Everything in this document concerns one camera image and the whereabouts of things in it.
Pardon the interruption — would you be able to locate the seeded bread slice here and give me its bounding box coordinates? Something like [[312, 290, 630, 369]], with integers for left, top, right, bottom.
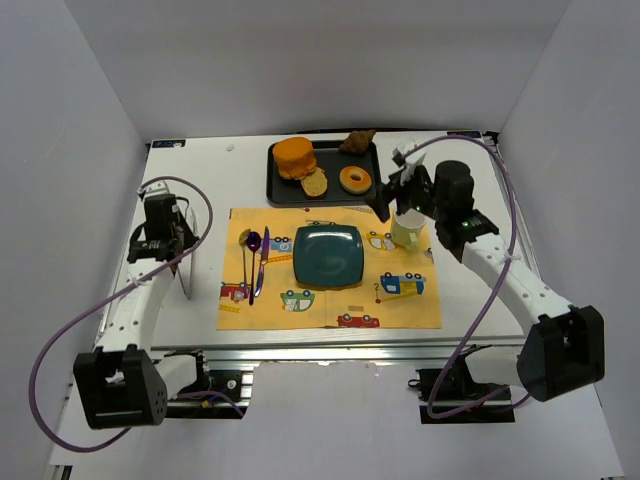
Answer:
[[300, 167, 328, 199]]

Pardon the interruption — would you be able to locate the pale green mug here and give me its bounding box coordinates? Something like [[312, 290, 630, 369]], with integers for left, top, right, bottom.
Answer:
[[390, 209, 427, 249]]

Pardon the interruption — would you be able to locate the aluminium table frame rail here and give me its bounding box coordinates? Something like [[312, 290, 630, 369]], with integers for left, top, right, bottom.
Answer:
[[89, 130, 551, 421]]

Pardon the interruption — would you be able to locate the orange bread loaf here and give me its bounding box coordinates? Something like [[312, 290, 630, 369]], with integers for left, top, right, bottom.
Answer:
[[272, 137, 317, 180]]

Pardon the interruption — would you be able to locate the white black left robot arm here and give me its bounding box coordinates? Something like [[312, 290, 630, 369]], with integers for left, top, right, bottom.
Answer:
[[73, 182, 208, 430]]

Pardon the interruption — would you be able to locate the black baking tray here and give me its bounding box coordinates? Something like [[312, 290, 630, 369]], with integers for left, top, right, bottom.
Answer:
[[266, 140, 381, 207]]

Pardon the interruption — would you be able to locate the purple iridescent spoon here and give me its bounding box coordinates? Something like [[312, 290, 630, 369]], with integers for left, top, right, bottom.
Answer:
[[246, 230, 262, 306]]

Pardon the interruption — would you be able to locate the purple iridescent knife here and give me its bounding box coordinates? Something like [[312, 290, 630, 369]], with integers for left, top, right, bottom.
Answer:
[[254, 227, 270, 297]]

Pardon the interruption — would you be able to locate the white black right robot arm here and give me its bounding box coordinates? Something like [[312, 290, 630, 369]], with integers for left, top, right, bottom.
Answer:
[[368, 160, 605, 402]]

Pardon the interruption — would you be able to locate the brown croissant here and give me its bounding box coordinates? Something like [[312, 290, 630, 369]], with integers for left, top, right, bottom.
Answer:
[[339, 129, 376, 155]]

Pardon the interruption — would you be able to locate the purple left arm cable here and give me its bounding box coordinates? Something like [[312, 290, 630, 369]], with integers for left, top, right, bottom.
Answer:
[[28, 174, 246, 454]]

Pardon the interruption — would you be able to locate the glazed donut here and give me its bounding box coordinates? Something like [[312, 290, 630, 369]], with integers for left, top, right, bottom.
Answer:
[[339, 166, 372, 195]]

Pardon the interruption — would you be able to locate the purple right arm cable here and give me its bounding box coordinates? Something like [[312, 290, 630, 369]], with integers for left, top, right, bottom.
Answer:
[[405, 134, 531, 420]]

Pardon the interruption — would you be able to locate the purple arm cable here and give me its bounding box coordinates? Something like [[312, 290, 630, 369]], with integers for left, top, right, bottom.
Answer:
[[28, 174, 246, 454], [405, 134, 531, 420]]

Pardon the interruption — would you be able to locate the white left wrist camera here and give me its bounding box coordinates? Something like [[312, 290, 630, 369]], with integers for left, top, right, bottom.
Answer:
[[137, 180, 170, 201]]

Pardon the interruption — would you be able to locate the dark teal square plate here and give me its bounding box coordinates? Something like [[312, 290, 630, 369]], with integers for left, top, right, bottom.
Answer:
[[293, 224, 364, 290]]

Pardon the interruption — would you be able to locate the yellow vehicle print placemat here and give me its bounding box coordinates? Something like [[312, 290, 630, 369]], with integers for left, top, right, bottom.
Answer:
[[217, 207, 442, 330]]

